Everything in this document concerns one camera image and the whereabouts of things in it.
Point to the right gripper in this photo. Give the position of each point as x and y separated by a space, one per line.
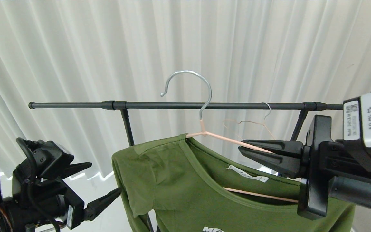
314 193

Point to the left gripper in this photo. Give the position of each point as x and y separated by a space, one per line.
56 206

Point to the green printed shirt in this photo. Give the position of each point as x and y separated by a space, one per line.
179 180

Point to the pink clothes hanger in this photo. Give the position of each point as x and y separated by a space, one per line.
210 93
269 109

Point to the black clothes rack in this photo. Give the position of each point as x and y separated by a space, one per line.
172 105

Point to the white curtain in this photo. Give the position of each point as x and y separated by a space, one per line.
172 38

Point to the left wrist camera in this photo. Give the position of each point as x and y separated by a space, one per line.
53 161

